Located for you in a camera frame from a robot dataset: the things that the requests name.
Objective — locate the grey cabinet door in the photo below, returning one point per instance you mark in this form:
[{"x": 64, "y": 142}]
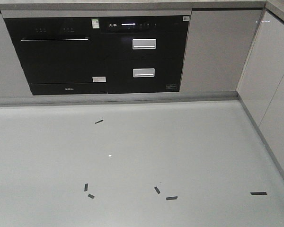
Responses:
[
  {"x": 217, "y": 46},
  {"x": 13, "y": 83}
]

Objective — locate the grey cabinet door left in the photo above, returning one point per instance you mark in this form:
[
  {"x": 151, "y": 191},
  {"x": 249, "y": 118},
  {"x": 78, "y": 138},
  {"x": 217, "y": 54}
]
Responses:
[{"x": 13, "y": 83}]

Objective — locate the silver drawer handle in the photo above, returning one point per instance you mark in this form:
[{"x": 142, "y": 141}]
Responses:
[
  {"x": 144, "y": 44},
  {"x": 144, "y": 73}
]

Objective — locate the grey cabinet door right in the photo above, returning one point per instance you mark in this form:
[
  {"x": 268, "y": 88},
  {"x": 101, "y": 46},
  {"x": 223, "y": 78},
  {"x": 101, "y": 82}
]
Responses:
[{"x": 217, "y": 46}]

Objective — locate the black drawer appliance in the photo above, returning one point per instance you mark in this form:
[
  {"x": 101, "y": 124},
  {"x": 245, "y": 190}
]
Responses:
[{"x": 167, "y": 59}]

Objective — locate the upper silver drawer handle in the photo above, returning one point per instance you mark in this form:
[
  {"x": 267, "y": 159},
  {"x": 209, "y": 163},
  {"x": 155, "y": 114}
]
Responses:
[{"x": 144, "y": 44}]

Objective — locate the lower silver drawer handle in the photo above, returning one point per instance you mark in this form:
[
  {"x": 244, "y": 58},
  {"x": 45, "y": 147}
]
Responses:
[{"x": 144, "y": 73}]

